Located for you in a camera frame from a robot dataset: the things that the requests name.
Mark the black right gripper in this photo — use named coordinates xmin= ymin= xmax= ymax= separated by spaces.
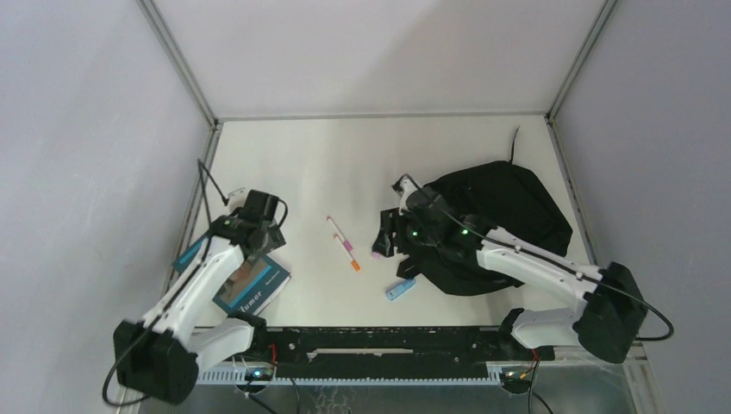
xmin=372 ymin=206 xmax=440 ymax=258

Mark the teal humor book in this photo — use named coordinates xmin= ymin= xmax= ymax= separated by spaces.
xmin=168 ymin=235 xmax=291 ymax=316

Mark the black student backpack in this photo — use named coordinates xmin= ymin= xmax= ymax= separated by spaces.
xmin=394 ymin=139 xmax=573 ymax=297

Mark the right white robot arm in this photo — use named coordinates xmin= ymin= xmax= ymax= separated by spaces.
xmin=372 ymin=207 xmax=649 ymax=364

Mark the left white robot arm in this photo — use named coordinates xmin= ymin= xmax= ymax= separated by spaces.
xmin=103 ymin=216 xmax=285 ymax=405

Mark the orange capped white marker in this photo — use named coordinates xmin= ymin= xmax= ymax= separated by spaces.
xmin=334 ymin=234 xmax=361 ymax=272

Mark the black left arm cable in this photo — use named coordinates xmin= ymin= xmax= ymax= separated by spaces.
xmin=101 ymin=159 xmax=303 ymax=414

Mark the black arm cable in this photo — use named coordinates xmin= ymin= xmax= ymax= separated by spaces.
xmin=394 ymin=173 xmax=675 ymax=414
xmin=101 ymin=159 xmax=303 ymax=414

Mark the black front mounting rail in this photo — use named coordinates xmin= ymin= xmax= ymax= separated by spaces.
xmin=239 ymin=326 xmax=554 ymax=378

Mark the white slotted cable duct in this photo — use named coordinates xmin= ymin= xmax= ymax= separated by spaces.
xmin=196 ymin=364 xmax=503 ymax=386

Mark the aluminium cell frame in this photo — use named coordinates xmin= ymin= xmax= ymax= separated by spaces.
xmin=111 ymin=0 xmax=666 ymax=414

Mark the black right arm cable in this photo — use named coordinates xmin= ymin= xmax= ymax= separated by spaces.
xmin=394 ymin=173 xmax=675 ymax=414

